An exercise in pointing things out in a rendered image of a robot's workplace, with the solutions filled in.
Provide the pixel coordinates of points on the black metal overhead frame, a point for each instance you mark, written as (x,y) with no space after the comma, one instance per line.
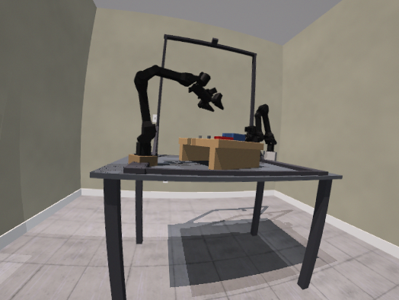
(204,43)

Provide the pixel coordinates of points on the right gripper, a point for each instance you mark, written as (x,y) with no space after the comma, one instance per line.
(206,98)

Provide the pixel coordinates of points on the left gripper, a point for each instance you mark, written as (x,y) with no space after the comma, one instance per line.
(246,129)

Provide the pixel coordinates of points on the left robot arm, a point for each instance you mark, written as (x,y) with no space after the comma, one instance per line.
(263,110)

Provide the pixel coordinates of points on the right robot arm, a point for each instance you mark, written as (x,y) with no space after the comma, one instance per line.
(143,148)

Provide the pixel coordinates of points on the blue open-top tray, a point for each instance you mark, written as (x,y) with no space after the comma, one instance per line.
(238,137)

